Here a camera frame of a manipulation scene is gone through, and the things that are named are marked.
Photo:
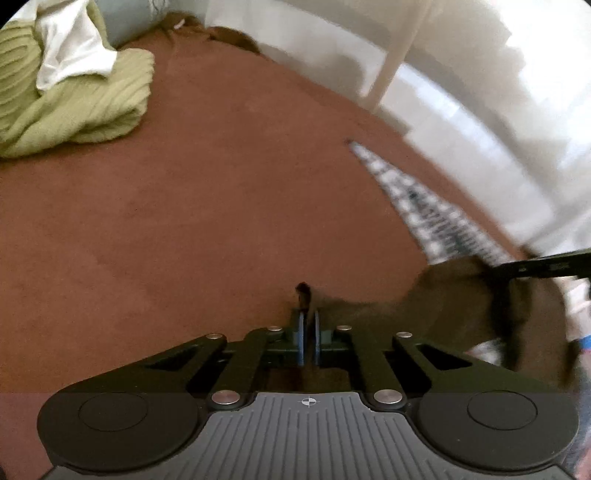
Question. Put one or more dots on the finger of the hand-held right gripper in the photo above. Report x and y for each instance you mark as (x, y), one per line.
(545, 267)

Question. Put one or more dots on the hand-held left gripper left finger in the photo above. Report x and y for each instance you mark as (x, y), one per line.
(301, 341)

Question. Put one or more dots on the dark patterned cloth white border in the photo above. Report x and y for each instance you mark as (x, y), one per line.
(429, 217)

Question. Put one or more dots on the green knitted blanket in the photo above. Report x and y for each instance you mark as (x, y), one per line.
(92, 110)

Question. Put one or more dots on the dark brown garment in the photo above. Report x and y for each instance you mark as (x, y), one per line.
(452, 300)

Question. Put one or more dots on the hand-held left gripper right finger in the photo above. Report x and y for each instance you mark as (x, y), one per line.
(317, 341)

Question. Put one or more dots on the brown bed sheet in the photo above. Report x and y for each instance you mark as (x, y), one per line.
(184, 207)

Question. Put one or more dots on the light blue pillow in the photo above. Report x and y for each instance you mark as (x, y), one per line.
(129, 23)

